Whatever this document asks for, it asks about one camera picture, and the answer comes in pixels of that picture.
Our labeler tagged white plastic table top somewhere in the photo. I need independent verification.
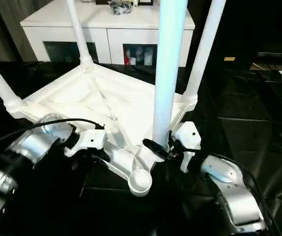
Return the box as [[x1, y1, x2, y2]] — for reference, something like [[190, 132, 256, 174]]
[[5, 62, 198, 197]]

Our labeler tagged black work mat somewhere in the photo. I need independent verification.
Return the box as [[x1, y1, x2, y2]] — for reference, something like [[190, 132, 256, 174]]
[[0, 60, 282, 236]]

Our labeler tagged white jar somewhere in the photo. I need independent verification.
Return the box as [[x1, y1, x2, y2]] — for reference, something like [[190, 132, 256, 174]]
[[143, 50, 154, 66]]

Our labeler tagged white sideboard cabinet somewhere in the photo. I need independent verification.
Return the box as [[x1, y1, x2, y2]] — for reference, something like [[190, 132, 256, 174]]
[[20, 3, 196, 68]]

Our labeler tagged grey curtain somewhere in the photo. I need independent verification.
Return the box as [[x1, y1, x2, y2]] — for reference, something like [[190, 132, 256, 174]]
[[0, 0, 33, 62]]

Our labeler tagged black right camera cable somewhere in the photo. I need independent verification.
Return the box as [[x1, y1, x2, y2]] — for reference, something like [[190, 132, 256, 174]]
[[180, 146, 277, 232]]

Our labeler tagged black camera cable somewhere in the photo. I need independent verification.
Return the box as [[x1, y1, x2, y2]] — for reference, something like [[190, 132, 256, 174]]
[[180, 146, 277, 232], [0, 118, 105, 150]]

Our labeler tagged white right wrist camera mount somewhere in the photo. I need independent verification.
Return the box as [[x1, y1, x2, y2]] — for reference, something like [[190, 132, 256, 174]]
[[174, 121, 202, 173]]

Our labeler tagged black left camera cable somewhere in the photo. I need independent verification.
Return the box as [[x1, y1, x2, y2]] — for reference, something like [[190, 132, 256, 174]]
[[0, 118, 105, 150]]

